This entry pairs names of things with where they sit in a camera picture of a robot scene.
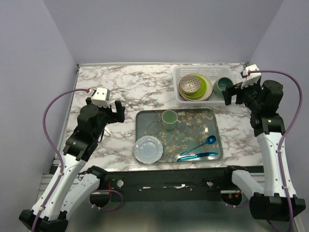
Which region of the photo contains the light green ceramic cup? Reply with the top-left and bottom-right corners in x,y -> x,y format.
162,110 -> 178,131

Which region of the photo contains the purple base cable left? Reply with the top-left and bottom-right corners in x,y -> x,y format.
90,189 -> 124,211

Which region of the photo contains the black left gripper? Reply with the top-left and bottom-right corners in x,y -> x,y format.
86,97 -> 126,139

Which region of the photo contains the cream plate with black mark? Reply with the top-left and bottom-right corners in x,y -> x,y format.
179,73 -> 213,102

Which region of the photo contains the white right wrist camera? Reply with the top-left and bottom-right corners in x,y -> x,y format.
241,64 -> 261,88

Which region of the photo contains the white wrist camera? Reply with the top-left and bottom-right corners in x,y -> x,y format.
241,64 -> 261,88
89,87 -> 110,108

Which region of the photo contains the light blue scalloped plate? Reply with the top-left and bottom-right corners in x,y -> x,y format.
133,136 -> 163,164

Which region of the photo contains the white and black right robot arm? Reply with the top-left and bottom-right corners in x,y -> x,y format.
222,80 -> 306,221

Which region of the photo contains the lime green plate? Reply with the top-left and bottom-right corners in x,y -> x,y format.
185,76 -> 207,99

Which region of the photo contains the teal glazed ceramic mug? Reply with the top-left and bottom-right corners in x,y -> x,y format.
213,77 -> 234,99

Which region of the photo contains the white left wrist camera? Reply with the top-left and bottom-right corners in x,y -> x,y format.
89,87 -> 110,108

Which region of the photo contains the patterned small ceramic bowl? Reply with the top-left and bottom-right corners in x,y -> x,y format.
179,74 -> 201,94

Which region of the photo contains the white perforated plastic bin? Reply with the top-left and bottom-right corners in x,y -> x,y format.
172,65 -> 238,106

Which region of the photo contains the blue metallic knife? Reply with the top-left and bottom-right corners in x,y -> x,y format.
177,152 -> 218,162

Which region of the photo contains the teal floral serving tray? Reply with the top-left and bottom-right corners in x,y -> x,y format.
135,108 -> 224,164

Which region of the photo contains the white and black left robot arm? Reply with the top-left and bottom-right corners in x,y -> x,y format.
19,98 -> 125,232

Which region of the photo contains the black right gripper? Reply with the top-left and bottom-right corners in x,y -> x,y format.
222,79 -> 262,111

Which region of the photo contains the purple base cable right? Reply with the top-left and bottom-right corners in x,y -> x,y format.
225,202 -> 251,209

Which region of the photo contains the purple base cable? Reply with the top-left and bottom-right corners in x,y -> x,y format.
90,189 -> 124,211
225,202 -> 251,209

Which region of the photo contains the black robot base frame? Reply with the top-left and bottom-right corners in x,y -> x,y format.
89,165 -> 259,203

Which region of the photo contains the blue metallic spoon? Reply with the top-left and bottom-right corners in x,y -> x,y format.
180,135 -> 216,156

